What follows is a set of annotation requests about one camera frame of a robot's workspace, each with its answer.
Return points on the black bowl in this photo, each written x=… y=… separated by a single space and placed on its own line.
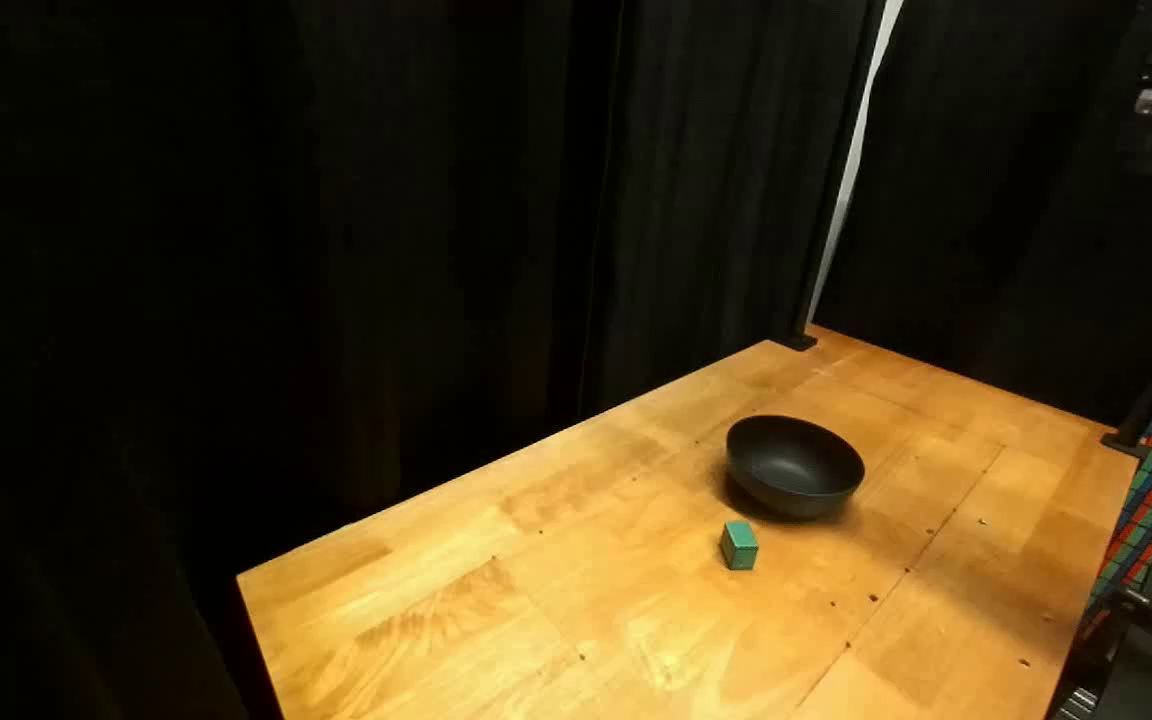
x=792 y=467

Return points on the green block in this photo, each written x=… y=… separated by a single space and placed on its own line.
x=736 y=545

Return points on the white vertical pole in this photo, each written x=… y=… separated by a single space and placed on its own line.
x=841 y=166

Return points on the black equipment with red cable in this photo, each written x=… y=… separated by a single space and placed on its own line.
x=1108 y=665

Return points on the black curtain backdrop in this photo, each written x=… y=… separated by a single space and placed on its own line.
x=270 y=264

